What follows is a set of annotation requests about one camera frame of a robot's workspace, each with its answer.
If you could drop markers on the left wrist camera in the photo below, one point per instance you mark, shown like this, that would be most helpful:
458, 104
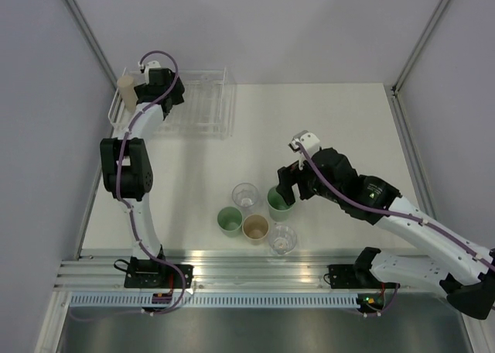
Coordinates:
145, 69

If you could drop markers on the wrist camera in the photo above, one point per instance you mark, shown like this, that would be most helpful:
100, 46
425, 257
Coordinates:
308, 140
145, 69

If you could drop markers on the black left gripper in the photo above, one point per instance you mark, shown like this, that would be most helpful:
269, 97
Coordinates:
176, 95

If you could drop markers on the left aluminium frame post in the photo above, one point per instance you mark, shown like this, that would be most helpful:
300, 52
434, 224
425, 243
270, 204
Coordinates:
87, 33

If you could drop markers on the beige plastic cup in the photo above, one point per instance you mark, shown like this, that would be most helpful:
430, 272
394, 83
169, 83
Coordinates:
255, 229
126, 87

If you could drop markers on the short green plastic cup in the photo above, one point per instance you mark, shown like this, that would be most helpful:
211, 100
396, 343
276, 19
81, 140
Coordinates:
230, 220

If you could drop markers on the right aluminium frame post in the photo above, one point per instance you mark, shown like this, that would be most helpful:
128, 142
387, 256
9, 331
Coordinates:
432, 24

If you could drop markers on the tall green plastic cup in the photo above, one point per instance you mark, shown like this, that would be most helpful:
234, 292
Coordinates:
279, 210

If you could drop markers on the aluminium mounting rail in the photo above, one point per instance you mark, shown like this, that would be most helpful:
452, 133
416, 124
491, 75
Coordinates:
211, 274

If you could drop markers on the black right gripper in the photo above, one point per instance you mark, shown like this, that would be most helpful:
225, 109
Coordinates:
289, 175

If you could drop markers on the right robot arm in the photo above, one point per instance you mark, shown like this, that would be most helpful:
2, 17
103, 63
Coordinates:
456, 269

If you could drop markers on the clear faceted glass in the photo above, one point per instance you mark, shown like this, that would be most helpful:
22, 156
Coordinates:
207, 82
245, 195
282, 239

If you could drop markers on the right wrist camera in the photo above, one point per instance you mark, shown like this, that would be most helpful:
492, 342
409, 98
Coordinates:
308, 140

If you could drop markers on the aluminium frame post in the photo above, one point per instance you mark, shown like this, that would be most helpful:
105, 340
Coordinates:
432, 24
87, 33

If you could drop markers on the white slotted cable duct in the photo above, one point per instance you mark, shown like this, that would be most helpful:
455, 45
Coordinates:
227, 300

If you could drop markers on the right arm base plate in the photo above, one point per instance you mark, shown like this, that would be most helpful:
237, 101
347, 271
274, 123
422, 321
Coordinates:
345, 277

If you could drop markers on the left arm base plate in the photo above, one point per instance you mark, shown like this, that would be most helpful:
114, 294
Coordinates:
148, 274

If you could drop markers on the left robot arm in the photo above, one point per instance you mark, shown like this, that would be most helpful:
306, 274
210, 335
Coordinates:
125, 164

